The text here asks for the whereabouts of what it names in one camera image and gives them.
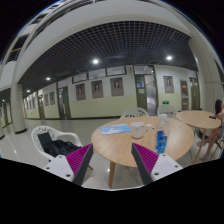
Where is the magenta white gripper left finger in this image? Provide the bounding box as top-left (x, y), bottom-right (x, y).
top-left (44, 144), bottom-right (93, 186)

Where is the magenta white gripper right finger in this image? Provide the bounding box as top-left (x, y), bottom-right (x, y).
top-left (131, 143), bottom-right (182, 185)

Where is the clear water bottle blue label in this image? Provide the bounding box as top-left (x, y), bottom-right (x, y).
top-left (155, 114), bottom-right (170, 154)

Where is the black bag on chair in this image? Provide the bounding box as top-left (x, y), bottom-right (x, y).
top-left (38, 132), bottom-right (79, 157)

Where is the white plastic chair left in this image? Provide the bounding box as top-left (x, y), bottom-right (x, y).
top-left (31, 125), bottom-right (82, 161)

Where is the white ceramic cup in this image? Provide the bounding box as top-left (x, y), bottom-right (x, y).
top-left (131, 122), bottom-right (144, 139)

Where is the round wooden table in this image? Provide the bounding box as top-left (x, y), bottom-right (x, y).
top-left (175, 110), bottom-right (222, 164)
top-left (91, 116), bottom-right (194, 187)

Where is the light blue booklet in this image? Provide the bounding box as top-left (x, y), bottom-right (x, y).
top-left (101, 124), bottom-right (131, 135)

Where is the white chair behind table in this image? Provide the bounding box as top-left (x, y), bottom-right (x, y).
top-left (121, 107), bottom-right (148, 119)

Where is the dark door left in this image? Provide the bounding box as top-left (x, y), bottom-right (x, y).
top-left (58, 87), bottom-right (71, 120)

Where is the dark open door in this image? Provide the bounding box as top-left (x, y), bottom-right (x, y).
top-left (135, 75), bottom-right (157, 115)

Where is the framed poster far right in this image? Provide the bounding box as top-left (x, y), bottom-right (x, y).
top-left (164, 76), bottom-right (174, 93)

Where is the seated person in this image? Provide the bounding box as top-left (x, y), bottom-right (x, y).
top-left (200, 99), bottom-right (224, 161)

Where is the white pillar left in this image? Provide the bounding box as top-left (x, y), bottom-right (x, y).
top-left (11, 84), bottom-right (27, 134)

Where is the framed wall poster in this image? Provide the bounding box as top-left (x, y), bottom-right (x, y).
top-left (91, 80), bottom-right (103, 98)
top-left (76, 84), bottom-right (86, 100)
top-left (110, 78), bottom-right (124, 96)

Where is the framed wall poster right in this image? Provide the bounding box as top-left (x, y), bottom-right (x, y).
top-left (110, 78), bottom-right (124, 96)

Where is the framed wall poster centre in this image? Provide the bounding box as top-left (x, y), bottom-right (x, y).
top-left (91, 80), bottom-right (103, 98)

